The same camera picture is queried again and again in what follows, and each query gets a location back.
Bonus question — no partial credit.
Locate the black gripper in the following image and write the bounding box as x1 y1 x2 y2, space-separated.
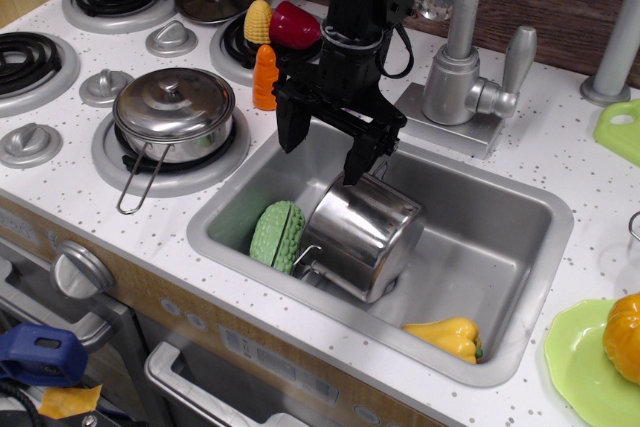
273 27 407 186

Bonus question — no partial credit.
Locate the steel pot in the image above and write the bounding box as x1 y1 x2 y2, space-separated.
293 173 426 303

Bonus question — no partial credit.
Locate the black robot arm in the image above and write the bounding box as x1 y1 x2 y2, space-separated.
274 0 414 185

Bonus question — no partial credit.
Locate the silver sink basin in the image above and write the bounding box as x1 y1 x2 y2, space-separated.
187 121 573 387

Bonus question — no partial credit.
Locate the orange toy carrot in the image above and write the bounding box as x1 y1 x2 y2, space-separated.
252 44 279 111

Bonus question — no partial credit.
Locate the green toy bitter melon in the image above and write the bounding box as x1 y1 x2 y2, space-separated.
249 201 305 274

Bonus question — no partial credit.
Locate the red toy bell pepper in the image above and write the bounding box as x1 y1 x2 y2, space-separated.
269 1 321 50

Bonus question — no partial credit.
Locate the burner under vegetables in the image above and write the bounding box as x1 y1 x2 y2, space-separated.
209 14 321 87

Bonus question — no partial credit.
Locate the silver toy faucet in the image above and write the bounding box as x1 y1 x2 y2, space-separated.
396 0 537 159

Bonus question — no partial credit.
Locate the yellow toy corn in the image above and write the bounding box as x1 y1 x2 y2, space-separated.
244 0 273 45

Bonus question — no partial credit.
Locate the lidded steel saucepan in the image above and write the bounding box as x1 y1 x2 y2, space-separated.
112 68 250 199

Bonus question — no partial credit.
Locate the silver stove knob upper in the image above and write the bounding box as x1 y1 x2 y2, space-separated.
145 20 198 58

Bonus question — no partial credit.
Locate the silver stove knob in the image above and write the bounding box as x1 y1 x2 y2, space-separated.
79 69 133 108
1 123 63 169
145 20 198 58

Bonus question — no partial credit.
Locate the burner under saucepan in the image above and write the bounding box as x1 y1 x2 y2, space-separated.
91 109 251 198

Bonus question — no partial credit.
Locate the silver stove knob middle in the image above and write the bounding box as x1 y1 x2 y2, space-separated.
79 69 133 108

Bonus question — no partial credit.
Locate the yellow toy bell pepper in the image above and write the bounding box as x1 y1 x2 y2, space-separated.
401 317 484 364

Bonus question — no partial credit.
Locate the silver oven dial knob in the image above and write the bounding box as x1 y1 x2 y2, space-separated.
50 240 116 300

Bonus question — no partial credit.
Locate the silver stove knob lower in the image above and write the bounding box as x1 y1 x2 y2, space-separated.
1 123 63 169

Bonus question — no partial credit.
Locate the green cutting board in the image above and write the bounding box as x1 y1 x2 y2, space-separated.
593 99 639 166

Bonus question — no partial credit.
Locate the black coil burner far left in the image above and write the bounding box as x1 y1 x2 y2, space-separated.
1 32 80 118

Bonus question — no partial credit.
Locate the blue clamp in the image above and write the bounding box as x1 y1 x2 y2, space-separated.
1 323 89 387

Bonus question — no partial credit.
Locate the orange toy pumpkin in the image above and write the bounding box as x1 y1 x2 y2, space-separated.
603 293 639 384

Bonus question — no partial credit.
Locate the green plastic plate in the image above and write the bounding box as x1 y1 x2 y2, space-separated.
544 299 639 426

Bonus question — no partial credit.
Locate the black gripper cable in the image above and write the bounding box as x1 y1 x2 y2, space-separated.
380 21 416 80

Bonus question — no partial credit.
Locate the silver vertical post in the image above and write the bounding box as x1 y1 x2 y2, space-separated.
580 0 639 107

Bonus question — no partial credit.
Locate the dishwasher door handle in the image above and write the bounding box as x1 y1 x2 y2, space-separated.
144 341 282 426

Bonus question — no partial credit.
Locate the oven door handle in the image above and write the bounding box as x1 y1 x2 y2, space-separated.
1 238 114 353

